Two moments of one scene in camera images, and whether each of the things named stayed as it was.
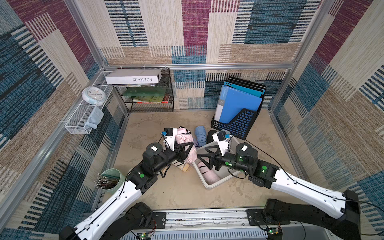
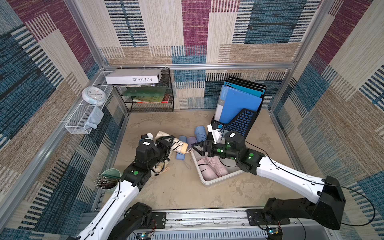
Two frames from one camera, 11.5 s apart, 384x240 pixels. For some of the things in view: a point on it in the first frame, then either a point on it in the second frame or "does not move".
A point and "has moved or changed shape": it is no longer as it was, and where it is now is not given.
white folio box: x=134 y=76 does not move
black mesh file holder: x=241 y=125 does not move
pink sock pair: x=183 y=136 has moved or changed shape
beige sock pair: x=184 y=166 → x=177 y=145
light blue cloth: x=94 y=118 does not move
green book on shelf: x=145 y=94 does not move
